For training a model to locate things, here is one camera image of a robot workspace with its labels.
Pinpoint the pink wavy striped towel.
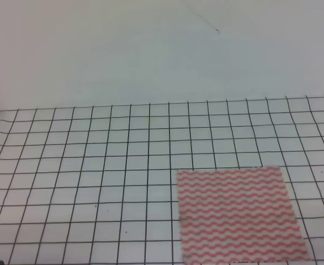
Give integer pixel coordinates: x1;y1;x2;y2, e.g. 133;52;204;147
176;166;310;264

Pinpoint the white black-grid tablecloth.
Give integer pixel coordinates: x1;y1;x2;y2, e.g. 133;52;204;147
0;96;324;264

